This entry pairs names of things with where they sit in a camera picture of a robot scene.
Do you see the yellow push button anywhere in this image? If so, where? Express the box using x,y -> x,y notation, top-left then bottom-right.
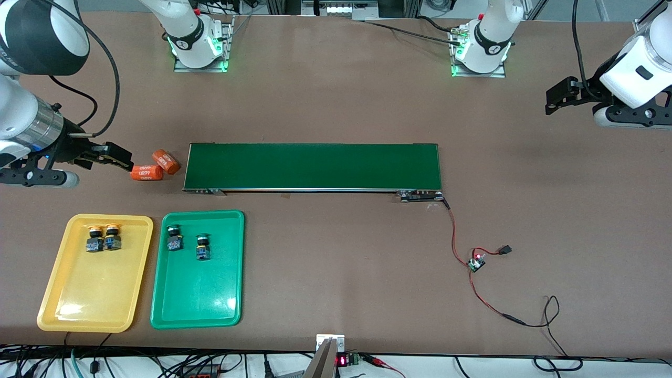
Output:
86,225 -> 106,254
104,224 -> 123,251

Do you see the green plastic tray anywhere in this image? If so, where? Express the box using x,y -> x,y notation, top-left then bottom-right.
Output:
150,209 -> 246,330

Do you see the yellow plastic tray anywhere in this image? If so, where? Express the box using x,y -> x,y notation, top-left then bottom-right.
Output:
36,213 -> 154,333

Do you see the black connector with red lead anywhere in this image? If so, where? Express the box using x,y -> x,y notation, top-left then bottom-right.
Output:
472,245 -> 513,258

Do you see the green conveyor belt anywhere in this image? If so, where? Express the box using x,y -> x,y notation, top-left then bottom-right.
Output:
182,142 -> 447,203

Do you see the silver device with white lights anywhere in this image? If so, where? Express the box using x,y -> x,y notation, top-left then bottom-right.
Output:
302,0 -> 380,22

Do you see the red clip lead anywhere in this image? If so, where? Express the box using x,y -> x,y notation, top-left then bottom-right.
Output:
361,354 -> 406,378

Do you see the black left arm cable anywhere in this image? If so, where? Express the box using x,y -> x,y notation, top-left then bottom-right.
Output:
572,0 -> 602,100

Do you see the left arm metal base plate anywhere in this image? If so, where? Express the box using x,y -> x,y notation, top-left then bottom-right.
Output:
450,26 -> 508,78

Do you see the aluminium frame post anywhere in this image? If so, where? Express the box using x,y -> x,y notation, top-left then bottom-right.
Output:
634,0 -> 672,32

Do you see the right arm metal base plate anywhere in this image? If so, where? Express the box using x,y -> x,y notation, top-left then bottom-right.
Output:
173,16 -> 235,73

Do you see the black base cable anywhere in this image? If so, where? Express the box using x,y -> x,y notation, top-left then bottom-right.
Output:
362,16 -> 463,48

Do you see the red black motor wire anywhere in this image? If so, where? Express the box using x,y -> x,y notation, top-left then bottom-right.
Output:
444,199 -> 473,265

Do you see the red black power cable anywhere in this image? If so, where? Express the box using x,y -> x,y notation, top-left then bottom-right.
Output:
469,270 -> 583,371

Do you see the silver mounting bracket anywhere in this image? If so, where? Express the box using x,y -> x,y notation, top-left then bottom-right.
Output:
316,334 -> 346,352

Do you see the grey metal post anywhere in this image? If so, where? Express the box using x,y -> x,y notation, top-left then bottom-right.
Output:
303,338 -> 337,378

